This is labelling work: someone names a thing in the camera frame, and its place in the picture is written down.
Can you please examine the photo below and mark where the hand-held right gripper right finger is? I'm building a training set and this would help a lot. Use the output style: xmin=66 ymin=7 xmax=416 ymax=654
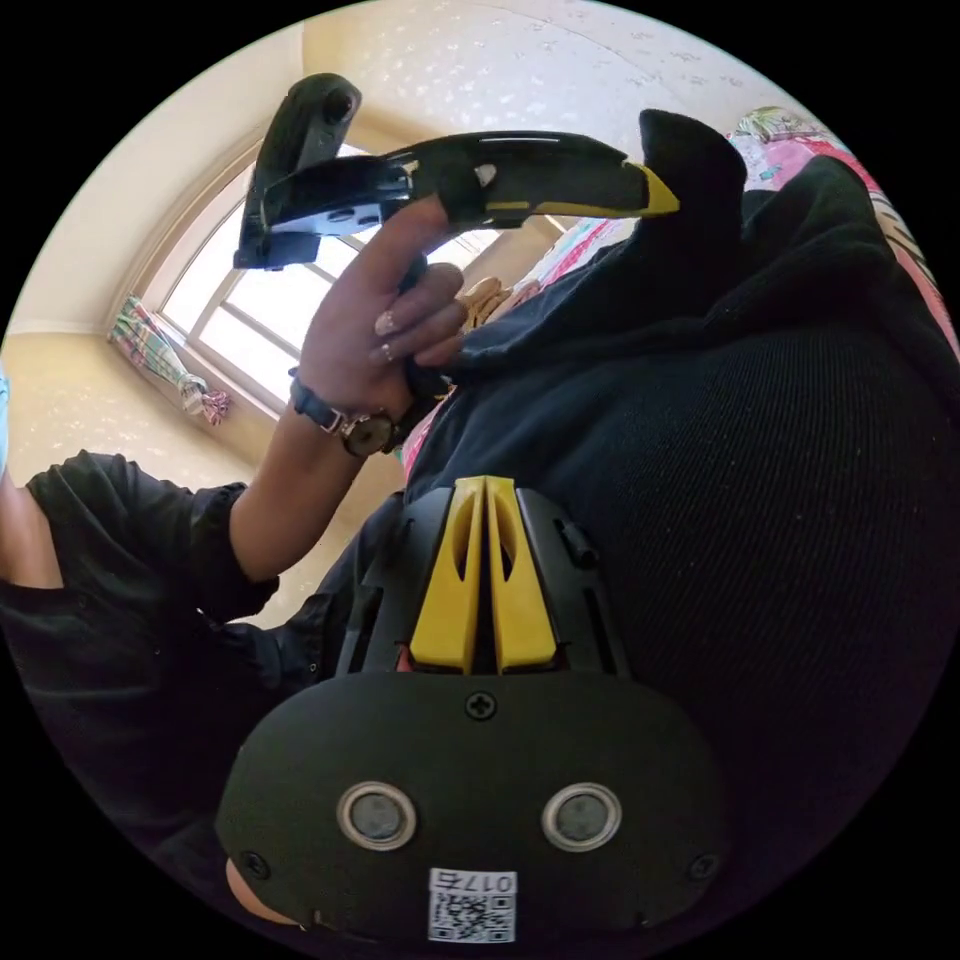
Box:
xmin=485 ymin=475 xmax=559 ymax=675

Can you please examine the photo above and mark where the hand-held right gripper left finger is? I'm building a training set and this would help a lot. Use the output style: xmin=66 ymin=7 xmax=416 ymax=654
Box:
xmin=410 ymin=475 xmax=484 ymax=674

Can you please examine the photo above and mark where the black thermal shirt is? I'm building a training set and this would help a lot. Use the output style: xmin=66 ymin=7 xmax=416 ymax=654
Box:
xmin=403 ymin=108 xmax=960 ymax=960

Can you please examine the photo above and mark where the person's left forearm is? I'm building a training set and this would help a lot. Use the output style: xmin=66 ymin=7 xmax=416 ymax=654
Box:
xmin=228 ymin=371 xmax=410 ymax=586

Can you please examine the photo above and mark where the person's left hand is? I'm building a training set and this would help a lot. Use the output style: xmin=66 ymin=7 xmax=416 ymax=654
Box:
xmin=298 ymin=194 xmax=468 ymax=423

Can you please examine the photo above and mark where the person's right hand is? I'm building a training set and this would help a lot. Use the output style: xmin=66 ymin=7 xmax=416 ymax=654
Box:
xmin=224 ymin=856 xmax=303 ymax=928

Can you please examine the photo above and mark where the window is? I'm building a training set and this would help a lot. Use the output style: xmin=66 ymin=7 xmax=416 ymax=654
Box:
xmin=138 ymin=138 xmax=575 ymax=423

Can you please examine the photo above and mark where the plaid curtain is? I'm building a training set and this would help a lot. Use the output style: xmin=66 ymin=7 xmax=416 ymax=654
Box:
xmin=107 ymin=292 xmax=235 ymax=429

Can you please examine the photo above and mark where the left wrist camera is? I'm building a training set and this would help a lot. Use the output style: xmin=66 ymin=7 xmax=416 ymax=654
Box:
xmin=241 ymin=72 xmax=364 ymax=226

